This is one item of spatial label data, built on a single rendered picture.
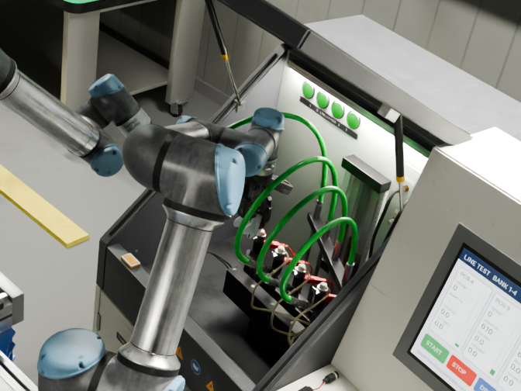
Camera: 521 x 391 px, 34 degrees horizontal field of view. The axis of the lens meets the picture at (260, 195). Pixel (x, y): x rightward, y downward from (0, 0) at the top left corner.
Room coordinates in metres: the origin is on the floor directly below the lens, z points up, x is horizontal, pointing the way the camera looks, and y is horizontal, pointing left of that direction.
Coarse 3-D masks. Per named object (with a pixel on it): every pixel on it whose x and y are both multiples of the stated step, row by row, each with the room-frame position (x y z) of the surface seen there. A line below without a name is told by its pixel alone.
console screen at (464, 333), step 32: (448, 256) 1.47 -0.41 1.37; (480, 256) 1.43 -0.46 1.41; (448, 288) 1.44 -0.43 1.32; (480, 288) 1.40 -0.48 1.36; (512, 288) 1.37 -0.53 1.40; (416, 320) 1.44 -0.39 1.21; (448, 320) 1.40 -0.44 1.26; (480, 320) 1.37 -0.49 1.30; (512, 320) 1.33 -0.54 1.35; (416, 352) 1.41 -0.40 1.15; (448, 352) 1.37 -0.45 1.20; (480, 352) 1.34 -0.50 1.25; (512, 352) 1.30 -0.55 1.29; (448, 384) 1.34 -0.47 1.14; (480, 384) 1.30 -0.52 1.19; (512, 384) 1.27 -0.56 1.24
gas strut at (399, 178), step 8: (400, 120) 1.54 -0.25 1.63; (400, 128) 1.54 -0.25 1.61; (400, 136) 1.55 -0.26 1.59; (400, 144) 1.56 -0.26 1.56; (400, 152) 1.57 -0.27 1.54; (400, 160) 1.58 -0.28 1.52; (400, 168) 1.58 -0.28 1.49; (400, 176) 1.59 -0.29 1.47; (400, 184) 1.61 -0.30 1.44; (400, 192) 1.62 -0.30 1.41; (400, 200) 1.63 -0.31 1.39; (400, 208) 1.64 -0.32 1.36
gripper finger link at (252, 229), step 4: (256, 216) 1.73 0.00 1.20; (260, 216) 1.74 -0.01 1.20; (252, 220) 1.73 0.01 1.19; (256, 220) 1.74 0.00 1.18; (248, 224) 1.73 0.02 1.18; (252, 224) 1.73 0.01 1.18; (256, 224) 1.74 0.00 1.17; (248, 228) 1.72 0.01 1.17; (252, 228) 1.73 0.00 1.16; (256, 228) 1.74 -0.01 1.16; (244, 232) 1.72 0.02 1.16; (248, 232) 1.73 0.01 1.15; (252, 232) 1.74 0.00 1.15; (256, 232) 1.74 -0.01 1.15; (252, 236) 1.75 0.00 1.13
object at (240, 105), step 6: (204, 0) 2.00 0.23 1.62; (210, 0) 2.00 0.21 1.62; (210, 6) 2.00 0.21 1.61; (210, 12) 2.01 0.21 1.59; (210, 18) 2.01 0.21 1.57; (216, 18) 2.02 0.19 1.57; (216, 24) 2.02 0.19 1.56; (216, 30) 2.02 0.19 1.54; (216, 36) 2.03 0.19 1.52; (222, 36) 2.03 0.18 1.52; (222, 42) 2.03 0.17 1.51; (222, 48) 2.04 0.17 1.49; (222, 54) 2.04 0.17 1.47; (228, 54) 2.05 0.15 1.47; (228, 66) 2.06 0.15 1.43; (234, 84) 2.08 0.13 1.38; (234, 90) 2.08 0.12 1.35; (234, 102) 2.10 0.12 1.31; (240, 102) 2.09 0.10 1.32; (240, 108) 2.10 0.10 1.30
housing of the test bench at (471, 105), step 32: (320, 32) 2.25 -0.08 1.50; (352, 32) 2.30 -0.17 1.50; (384, 32) 2.34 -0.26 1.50; (384, 64) 2.11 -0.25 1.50; (416, 64) 2.15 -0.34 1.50; (448, 64) 2.20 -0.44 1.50; (416, 96) 1.95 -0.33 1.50; (448, 96) 1.99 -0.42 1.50; (480, 96) 2.03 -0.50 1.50; (480, 128) 1.84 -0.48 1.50; (512, 128) 1.88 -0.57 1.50
